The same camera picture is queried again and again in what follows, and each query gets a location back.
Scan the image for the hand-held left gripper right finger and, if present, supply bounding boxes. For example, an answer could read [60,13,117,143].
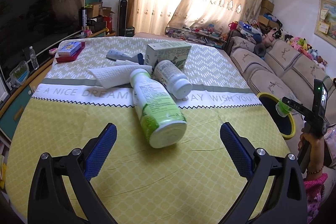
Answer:
[220,122,307,224]

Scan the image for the person's right hand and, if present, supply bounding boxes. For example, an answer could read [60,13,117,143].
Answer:
[298,127,326,169]

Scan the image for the beaded bracelet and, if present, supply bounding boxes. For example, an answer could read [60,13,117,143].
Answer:
[307,166,324,175]

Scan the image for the black tube white lettering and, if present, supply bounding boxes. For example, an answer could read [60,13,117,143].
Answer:
[79,7,88,30]

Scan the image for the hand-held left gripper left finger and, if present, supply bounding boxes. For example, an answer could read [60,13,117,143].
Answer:
[28,122,118,224]

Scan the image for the black bin with yellow rim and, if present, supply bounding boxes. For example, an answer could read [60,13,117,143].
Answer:
[257,92,296,140]

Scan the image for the cluttered glass coffee table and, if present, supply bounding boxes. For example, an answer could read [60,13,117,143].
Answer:
[165,26,226,47]

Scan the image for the small white capped bottle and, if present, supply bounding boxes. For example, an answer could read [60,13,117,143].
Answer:
[154,60,193,100]

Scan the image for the white paper towel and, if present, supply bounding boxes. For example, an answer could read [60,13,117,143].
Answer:
[87,60,153,88]

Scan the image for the black box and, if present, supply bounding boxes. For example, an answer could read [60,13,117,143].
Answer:
[87,18,105,33]

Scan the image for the teal yellow television cabinet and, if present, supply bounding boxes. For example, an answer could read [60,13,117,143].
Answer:
[0,30,116,140]

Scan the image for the framed wall picture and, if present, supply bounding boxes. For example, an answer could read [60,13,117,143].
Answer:
[314,0,336,39]

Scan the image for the large curved black television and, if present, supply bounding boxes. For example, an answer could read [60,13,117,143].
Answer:
[0,0,87,75]

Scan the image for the open cardboard boxes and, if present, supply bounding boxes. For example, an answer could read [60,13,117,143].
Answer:
[84,2,116,20]

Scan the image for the red and blue book stack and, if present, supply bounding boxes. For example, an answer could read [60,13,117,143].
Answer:
[56,42,86,63]

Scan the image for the pile of plush toys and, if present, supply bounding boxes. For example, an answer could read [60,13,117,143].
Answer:
[260,27,328,67]

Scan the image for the blue card box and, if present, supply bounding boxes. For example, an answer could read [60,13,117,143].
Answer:
[57,42,80,56]

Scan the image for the clear green plastic cup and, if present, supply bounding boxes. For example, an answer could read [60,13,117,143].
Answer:
[276,98,293,117]

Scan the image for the person's right forearm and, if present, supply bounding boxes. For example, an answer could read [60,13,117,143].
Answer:
[304,166,332,224]

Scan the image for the stack of cardboard boxes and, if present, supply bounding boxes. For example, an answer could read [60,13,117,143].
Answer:
[259,0,275,28]

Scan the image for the clear glass dish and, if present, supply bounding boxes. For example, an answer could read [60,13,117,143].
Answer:
[9,61,29,88]

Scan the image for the green white carton box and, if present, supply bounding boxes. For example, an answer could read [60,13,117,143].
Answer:
[144,42,192,72]

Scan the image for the grey blue remote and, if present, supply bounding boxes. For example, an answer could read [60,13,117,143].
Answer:
[106,49,145,65]

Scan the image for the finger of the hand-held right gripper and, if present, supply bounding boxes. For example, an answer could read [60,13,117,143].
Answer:
[286,101,315,120]

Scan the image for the black white tower fan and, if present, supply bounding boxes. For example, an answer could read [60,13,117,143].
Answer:
[118,0,129,36]

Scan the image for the large green white bottle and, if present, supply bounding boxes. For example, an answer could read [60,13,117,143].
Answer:
[130,68,187,149]

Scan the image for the beige covered sofa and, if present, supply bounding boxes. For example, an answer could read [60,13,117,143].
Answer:
[223,35,336,135]

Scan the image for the yellow green patterned tablecloth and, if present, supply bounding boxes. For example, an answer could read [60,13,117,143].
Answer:
[7,36,290,224]

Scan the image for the floral floor mat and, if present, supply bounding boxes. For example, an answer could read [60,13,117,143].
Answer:
[133,32,189,42]

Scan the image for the clear water bottle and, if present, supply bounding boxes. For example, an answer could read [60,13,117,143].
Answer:
[28,46,40,70]

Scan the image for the blue star print bag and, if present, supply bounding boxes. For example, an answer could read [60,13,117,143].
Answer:
[236,21,260,35]

